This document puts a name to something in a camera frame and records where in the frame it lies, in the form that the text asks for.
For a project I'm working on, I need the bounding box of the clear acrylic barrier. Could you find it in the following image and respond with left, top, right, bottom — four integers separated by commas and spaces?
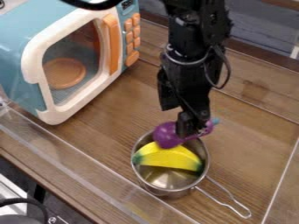
0, 100, 199, 224

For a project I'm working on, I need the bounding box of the blue toy microwave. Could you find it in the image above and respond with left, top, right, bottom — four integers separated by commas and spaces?
0, 0, 141, 125

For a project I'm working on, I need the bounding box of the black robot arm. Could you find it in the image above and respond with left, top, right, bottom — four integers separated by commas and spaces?
157, 0, 232, 137

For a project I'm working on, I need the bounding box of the black cable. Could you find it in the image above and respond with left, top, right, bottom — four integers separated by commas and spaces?
0, 198, 49, 224

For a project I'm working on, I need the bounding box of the yellow green toy banana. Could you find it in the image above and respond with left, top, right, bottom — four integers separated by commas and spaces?
132, 142, 203, 172

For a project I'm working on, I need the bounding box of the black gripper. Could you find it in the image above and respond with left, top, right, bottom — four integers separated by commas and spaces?
157, 53, 226, 138

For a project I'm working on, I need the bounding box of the purple toy eggplant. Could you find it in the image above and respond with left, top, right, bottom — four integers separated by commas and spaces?
152, 118, 220, 149

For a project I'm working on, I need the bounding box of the orange microwave turntable plate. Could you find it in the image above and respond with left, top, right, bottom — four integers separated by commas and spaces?
43, 58, 87, 89

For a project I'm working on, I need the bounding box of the silver pot with wire handle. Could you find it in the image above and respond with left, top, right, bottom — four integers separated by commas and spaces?
131, 131, 252, 219

